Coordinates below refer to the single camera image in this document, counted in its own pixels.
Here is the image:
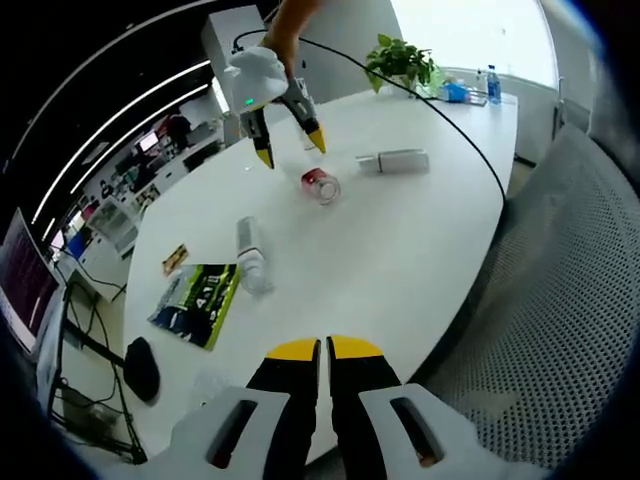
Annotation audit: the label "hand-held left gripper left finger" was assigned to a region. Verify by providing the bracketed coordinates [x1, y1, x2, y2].
[172, 337, 322, 480]

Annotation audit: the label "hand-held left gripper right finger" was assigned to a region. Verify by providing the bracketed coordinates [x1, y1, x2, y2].
[325, 333, 501, 480]

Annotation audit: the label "clear plastic packet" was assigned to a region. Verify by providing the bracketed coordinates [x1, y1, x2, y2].
[192, 369, 239, 409]

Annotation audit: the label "red collar skincare bottle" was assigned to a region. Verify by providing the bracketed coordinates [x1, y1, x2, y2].
[300, 167, 343, 207]

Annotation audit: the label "silver skincare bottle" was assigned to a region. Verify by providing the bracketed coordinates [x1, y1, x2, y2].
[355, 147, 431, 177]

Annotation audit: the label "clear plastic bottle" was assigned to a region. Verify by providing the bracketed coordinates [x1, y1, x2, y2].
[235, 215, 276, 296]

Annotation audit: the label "green and black packet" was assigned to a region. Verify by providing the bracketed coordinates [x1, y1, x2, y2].
[146, 262, 242, 350]

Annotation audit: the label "small gold packet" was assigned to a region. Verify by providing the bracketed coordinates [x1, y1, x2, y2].
[160, 243, 192, 278]

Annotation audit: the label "blue label water bottle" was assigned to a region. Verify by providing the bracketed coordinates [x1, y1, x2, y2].
[487, 64, 503, 105]

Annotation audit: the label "potted green plant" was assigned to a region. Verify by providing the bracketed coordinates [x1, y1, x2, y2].
[364, 33, 437, 95]

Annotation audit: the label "black computer mouse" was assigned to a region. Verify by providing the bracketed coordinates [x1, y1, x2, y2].
[123, 335, 162, 403]

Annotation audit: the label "blue plastic bag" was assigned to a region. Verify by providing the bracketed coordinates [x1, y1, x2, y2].
[438, 81, 472, 105]

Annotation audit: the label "white mesh office chair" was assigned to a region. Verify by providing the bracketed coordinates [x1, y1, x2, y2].
[88, 195, 139, 254]

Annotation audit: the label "standing desk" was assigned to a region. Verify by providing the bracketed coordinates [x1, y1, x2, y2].
[49, 279, 149, 464]

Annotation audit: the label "grey mesh office chair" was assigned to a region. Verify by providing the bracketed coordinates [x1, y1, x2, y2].
[422, 122, 640, 471]

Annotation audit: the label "large computer monitor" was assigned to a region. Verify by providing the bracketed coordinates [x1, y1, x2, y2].
[0, 208, 61, 354]

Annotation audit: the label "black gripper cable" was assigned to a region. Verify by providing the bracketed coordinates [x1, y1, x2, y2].
[231, 28, 509, 202]

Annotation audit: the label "black desk cables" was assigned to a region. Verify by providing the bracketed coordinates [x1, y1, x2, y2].
[49, 269, 132, 451]

